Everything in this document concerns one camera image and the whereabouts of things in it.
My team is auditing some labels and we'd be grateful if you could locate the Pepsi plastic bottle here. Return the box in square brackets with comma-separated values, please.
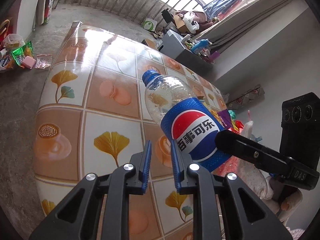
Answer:
[142, 70, 231, 172]

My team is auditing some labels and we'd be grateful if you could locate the patterned rolled mat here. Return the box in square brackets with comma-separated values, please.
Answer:
[227, 85, 265, 111]

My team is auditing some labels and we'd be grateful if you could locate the patterned tablecloth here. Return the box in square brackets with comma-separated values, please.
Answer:
[34, 21, 226, 239]

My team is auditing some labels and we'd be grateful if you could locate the purple cup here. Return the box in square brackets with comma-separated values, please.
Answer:
[208, 51, 220, 63]

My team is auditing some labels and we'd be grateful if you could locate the beige curtain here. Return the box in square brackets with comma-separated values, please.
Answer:
[194, 0, 292, 53]

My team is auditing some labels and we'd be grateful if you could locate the blue detergent bottle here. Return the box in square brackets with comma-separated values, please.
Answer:
[190, 39, 209, 54]

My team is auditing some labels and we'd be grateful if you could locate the grey cabinet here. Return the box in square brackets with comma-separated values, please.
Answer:
[158, 30, 213, 73]

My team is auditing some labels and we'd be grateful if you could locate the cardboard box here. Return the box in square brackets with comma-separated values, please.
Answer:
[174, 14, 190, 34]

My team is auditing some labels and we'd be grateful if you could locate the clear plastic bag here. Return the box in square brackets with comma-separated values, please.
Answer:
[35, 54, 52, 69]

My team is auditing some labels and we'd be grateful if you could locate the pink box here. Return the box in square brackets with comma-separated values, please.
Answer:
[21, 56, 36, 69]

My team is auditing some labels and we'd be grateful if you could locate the small wooden stool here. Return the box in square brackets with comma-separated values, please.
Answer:
[142, 38, 158, 50]

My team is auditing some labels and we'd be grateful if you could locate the green snack bag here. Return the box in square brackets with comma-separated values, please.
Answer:
[11, 41, 34, 67]

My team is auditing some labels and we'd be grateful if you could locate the white green paper bag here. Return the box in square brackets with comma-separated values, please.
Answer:
[142, 15, 158, 32]

